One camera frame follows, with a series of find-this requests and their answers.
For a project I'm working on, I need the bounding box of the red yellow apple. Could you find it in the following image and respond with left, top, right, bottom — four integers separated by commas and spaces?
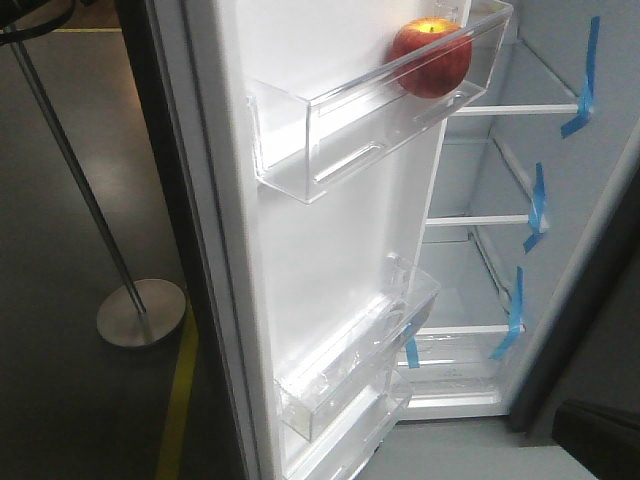
389, 17, 472, 99

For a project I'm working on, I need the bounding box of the white fridge door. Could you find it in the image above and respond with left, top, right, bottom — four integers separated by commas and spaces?
117, 0, 516, 480

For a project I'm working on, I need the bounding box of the clear fridge crisper drawer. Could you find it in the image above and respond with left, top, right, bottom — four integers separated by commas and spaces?
396, 333, 507, 403

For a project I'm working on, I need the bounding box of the open grey fridge body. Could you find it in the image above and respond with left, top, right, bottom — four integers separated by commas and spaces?
401, 1, 639, 423

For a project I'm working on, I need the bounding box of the clear upper door bin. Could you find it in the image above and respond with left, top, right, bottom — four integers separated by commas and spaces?
239, 1, 513, 203

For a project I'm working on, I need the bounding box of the clear door bin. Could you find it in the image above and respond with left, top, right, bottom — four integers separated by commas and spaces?
239, 1, 513, 203
275, 254, 440, 442
283, 370, 412, 480

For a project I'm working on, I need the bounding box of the blue tape strip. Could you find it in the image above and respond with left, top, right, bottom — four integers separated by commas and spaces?
404, 324, 420, 369

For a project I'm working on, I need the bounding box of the clear middle door bin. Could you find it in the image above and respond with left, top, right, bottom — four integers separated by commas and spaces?
275, 254, 440, 442

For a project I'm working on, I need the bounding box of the silver floor lamp stand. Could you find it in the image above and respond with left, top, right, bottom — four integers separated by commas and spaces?
0, 29, 188, 349

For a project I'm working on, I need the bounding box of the clear lower door bin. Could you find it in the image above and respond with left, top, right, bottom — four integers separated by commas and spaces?
283, 370, 412, 480

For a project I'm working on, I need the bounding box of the yellow floor tape line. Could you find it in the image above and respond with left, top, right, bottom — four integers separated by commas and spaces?
53, 27, 198, 479

